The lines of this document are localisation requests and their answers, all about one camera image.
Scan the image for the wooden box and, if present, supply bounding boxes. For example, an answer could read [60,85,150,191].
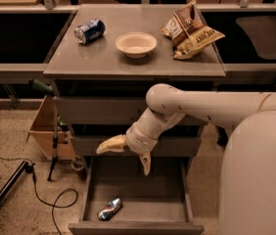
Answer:
[29,96,75,160]

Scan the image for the green handled tool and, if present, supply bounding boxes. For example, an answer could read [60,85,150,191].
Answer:
[28,79,53,96]

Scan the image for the white paper bowl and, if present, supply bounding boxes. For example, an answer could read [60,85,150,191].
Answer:
[115,31,157,59]

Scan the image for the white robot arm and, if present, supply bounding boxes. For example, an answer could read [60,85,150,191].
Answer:
[97,83,276,235]

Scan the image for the silver blue redbull can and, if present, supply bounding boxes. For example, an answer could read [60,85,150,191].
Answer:
[98,197,122,221]

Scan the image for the small glass jar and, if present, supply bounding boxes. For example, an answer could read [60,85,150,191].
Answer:
[71,158,86,180]

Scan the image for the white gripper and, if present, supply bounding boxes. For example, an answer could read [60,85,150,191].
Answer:
[96,122,161,175]

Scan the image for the blue pepsi can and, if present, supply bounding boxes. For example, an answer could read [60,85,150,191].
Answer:
[74,19,106,44]

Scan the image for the grey drawer cabinet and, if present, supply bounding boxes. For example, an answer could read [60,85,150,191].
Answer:
[45,4,224,235]

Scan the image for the grey top drawer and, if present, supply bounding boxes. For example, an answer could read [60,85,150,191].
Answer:
[54,96,147,125]

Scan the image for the grey middle drawer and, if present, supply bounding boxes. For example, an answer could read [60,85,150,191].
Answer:
[71,136,201,157]

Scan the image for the grey bottom drawer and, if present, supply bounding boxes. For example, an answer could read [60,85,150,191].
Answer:
[69,157,204,235]

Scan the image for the brown chip bag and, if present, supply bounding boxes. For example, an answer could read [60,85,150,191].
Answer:
[161,0,224,60]

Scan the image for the black stand leg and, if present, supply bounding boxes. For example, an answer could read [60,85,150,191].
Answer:
[0,161,34,227]

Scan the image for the black floor cable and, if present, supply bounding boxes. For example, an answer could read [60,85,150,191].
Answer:
[0,147,79,235]

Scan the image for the grey drawer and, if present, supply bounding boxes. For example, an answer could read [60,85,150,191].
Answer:
[69,157,204,235]
[54,96,147,125]
[71,136,201,157]

